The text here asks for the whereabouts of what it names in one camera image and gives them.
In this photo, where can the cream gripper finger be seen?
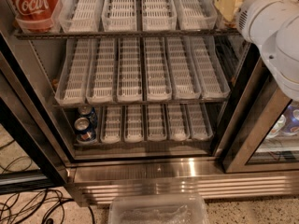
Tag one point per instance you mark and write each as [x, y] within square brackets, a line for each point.
[228, 8]

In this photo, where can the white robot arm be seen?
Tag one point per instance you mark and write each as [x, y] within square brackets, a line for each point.
[282, 60]

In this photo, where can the top shelf tray far right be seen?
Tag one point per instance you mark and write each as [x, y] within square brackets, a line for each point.
[222, 22]

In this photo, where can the white can behind right door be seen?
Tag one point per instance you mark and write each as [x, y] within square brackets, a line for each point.
[277, 127]

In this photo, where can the blue can behind right door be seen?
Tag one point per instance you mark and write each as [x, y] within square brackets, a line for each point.
[291, 126]

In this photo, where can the right glass fridge door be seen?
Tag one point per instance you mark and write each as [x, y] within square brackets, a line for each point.
[255, 106]

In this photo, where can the glass fridge door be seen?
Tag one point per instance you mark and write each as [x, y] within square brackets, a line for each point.
[19, 118]
[255, 106]

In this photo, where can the rear blue Pepsi can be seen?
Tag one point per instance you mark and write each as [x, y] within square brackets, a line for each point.
[89, 113]

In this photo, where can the blue pepsi can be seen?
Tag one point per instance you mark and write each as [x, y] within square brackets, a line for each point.
[84, 130]
[89, 113]

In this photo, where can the red Coca-Cola can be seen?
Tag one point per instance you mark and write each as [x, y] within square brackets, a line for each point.
[35, 15]

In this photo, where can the front blue Pepsi can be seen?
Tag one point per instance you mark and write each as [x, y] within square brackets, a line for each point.
[84, 130]

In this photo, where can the stainless steel fridge base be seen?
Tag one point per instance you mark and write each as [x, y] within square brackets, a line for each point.
[99, 183]

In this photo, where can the left glass fridge door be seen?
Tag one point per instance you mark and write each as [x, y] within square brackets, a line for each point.
[19, 118]

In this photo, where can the clear plastic bin on floor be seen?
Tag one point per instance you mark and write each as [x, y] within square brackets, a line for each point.
[180, 208]

